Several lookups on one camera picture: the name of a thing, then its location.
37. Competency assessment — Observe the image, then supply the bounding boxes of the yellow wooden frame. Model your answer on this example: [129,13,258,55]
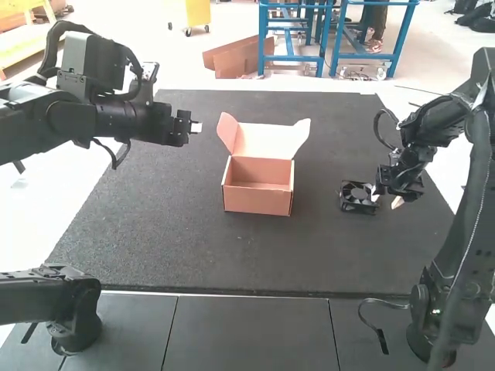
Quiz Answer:
[0,0,59,80]

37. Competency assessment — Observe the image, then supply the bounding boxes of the black square fan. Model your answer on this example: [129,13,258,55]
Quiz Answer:
[339,179,381,216]

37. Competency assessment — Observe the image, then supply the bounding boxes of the yellow wheeled cart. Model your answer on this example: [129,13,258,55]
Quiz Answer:
[167,0,213,38]

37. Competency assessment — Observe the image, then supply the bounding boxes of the person's legs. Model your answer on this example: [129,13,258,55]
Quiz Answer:
[359,0,389,53]

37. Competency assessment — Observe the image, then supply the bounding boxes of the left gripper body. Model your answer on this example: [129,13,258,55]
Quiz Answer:
[133,98,193,148]

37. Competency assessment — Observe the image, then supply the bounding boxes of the black mat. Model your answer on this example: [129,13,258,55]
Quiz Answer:
[44,89,457,298]

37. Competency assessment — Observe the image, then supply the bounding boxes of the cardboard box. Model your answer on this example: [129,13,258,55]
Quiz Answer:
[216,111,312,217]

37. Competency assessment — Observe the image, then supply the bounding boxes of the dark base panel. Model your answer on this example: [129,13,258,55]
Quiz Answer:
[162,295,341,371]
[0,291,179,371]
[327,297,495,371]

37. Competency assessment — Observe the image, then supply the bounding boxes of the blue metal frame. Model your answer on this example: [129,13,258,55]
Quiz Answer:
[330,0,421,80]
[258,0,336,78]

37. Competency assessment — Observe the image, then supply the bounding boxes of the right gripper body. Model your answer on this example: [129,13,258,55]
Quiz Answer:
[377,164,426,204]

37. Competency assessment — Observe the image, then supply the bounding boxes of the brown cardboard sheet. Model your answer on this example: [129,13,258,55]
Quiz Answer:
[202,34,276,80]

